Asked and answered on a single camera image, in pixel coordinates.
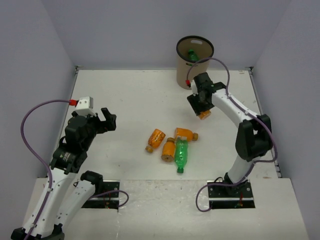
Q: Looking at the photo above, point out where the orange bottle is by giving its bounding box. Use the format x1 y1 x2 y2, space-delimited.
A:
174 127 199 142
198 110 211 120
161 137 176 163

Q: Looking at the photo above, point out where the green bottle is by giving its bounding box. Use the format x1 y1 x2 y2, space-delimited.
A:
174 139 189 174
187 49 199 62

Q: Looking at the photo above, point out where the orange bottle floral label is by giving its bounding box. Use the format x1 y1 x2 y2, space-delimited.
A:
145 128 166 153

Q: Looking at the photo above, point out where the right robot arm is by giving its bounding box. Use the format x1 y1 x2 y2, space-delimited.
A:
186 72 274 197

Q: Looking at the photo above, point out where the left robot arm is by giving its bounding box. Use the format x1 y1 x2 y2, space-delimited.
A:
11 107 117 240

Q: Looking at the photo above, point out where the brown cardboard bin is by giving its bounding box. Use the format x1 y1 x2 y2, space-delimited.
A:
176 35 215 90

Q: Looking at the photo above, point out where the green bottle front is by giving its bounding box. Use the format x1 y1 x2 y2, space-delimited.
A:
174 139 189 174

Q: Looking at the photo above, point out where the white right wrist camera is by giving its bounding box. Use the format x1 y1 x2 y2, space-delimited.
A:
185 80 197 90

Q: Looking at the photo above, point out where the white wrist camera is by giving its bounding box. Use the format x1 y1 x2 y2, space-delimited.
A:
185 80 197 90
75 96 96 117

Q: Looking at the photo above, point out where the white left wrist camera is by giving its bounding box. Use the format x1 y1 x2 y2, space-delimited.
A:
75 96 96 117

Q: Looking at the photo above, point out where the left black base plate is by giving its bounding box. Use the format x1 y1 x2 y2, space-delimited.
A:
81 179 120 210

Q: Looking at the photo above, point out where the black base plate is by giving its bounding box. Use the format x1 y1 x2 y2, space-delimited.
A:
207 180 256 210
81 179 120 210

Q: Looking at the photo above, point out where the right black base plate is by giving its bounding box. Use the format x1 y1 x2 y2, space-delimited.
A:
207 180 256 210

